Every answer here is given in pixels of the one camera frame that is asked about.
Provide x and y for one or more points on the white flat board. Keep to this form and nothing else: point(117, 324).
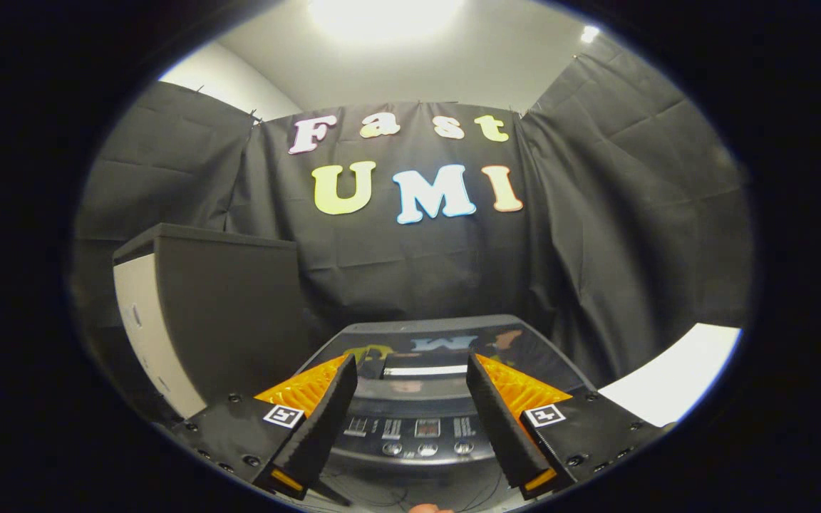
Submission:
point(674, 374)

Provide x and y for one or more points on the grey and beige cabinet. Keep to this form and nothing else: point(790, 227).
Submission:
point(232, 313)

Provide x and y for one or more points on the grey top-loading washing machine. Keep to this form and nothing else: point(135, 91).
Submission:
point(417, 434)

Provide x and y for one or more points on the black backdrop cloth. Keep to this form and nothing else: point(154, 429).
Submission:
point(631, 214)

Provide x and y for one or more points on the dark transparent washing machine lid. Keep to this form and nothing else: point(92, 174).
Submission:
point(425, 340)

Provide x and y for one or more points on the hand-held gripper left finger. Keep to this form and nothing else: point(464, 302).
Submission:
point(325, 427)

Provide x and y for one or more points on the large ceiling light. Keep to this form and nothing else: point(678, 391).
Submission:
point(384, 18)

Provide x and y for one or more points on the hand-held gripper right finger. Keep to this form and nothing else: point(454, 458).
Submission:
point(503, 427)

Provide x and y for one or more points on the small ceiling light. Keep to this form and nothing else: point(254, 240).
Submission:
point(589, 33)

